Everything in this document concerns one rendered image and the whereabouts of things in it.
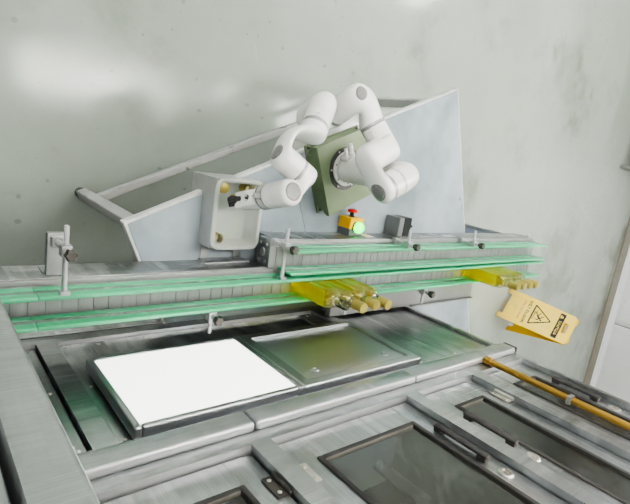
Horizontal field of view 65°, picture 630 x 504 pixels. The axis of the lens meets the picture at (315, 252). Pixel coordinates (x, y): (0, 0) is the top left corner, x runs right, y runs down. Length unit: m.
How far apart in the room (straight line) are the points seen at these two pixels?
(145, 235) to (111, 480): 0.78
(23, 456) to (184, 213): 1.24
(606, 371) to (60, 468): 7.30
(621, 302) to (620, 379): 0.97
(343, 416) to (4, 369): 0.87
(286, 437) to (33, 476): 0.81
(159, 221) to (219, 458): 0.77
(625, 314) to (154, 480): 6.72
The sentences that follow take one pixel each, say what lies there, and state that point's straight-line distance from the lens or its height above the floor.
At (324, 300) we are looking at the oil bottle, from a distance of 1.59.
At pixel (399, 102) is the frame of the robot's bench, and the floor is 0.46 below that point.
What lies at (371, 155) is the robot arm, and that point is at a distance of 1.57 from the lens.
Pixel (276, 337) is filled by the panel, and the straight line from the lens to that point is 1.58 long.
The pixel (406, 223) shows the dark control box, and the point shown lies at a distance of 2.14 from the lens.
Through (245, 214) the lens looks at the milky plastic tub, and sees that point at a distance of 1.68.
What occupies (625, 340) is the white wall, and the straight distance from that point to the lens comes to 7.37.
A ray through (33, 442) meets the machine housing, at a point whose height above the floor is 1.80.
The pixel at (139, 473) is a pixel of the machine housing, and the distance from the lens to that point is 1.03.
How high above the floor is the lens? 2.17
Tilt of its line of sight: 48 degrees down
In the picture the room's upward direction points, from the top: 112 degrees clockwise
